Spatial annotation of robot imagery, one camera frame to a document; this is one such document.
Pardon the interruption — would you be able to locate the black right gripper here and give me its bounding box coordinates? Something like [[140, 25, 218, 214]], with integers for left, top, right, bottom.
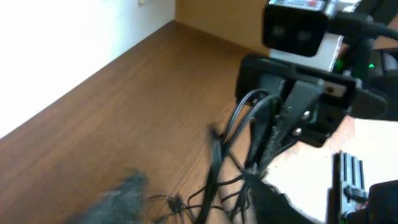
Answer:
[[235, 54, 388, 168]]

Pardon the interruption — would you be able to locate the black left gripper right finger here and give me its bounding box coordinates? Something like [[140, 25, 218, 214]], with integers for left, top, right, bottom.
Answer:
[[248, 177, 313, 224]]

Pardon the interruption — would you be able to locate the thin black USB cable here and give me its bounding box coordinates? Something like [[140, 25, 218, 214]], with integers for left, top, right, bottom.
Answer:
[[146, 155, 252, 224]]

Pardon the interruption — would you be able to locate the black right camera cable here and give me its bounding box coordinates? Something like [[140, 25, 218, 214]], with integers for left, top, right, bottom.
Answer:
[[329, 12, 398, 41]]

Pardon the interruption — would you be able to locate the thick black USB cable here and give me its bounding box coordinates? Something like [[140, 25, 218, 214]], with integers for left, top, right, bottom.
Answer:
[[194, 88, 280, 224]]

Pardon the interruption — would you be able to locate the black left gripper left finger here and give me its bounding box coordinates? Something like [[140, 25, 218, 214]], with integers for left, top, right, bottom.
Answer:
[[69, 171, 148, 224]]

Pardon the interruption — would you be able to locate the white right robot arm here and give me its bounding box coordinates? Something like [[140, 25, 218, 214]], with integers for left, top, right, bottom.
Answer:
[[236, 1, 397, 175]]

